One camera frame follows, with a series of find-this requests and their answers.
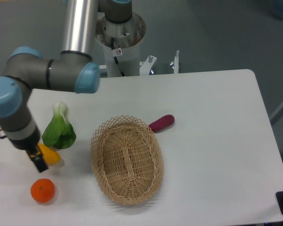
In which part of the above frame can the black cable on pedestal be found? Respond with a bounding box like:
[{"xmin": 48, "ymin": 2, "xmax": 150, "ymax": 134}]
[{"xmin": 110, "ymin": 37, "xmax": 126, "ymax": 77}]

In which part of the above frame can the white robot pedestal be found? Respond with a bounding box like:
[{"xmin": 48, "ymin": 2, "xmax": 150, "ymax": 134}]
[{"xmin": 95, "ymin": 13, "xmax": 146, "ymax": 76}]

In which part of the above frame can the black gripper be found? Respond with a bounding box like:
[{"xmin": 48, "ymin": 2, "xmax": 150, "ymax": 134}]
[{"xmin": 25, "ymin": 145, "xmax": 48, "ymax": 173}]

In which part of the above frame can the orange mandarin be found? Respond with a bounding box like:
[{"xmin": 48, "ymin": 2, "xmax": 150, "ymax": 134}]
[{"xmin": 31, "ymin": 178, "xmax": 55, "ymax": 203}]

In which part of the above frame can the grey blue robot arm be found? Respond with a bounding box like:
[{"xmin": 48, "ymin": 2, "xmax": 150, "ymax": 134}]
[{"xmin": 0, "ymin": 0, "xmax": 133, "ymax": 172}]

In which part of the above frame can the green bok choy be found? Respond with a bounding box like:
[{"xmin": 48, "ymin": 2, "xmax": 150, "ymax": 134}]
[{"xmin": 42, "ymin": 101, "xmax": 76, "ymax": 149}]

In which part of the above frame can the purple sweet potato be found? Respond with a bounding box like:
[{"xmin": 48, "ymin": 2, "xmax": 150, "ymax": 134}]
[{"xmin": 149, "ymin": 114, "xmax": 175, "ymax": 133}]

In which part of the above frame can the white metal frame bracket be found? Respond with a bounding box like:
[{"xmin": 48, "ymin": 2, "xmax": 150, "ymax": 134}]
[{"xmin": 99, "ymin": 50, "xmax": 181, "ymax": 77}]

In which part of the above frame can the woven wicker basket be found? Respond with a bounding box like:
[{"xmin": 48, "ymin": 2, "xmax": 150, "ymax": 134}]
[{"xmin": 90, "ymin": 115, "xmax": 164, "ymax": 205}]

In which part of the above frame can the yellow mango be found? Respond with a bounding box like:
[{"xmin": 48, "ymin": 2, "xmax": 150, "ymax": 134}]
[{"xmin": 38, "ymin": 143, "xmax": 61, "ymax": 165}]

